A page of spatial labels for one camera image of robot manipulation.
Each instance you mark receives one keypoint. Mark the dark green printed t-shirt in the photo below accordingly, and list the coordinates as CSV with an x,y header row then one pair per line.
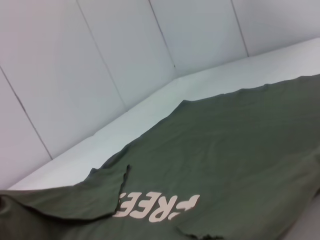
x,y
225,150

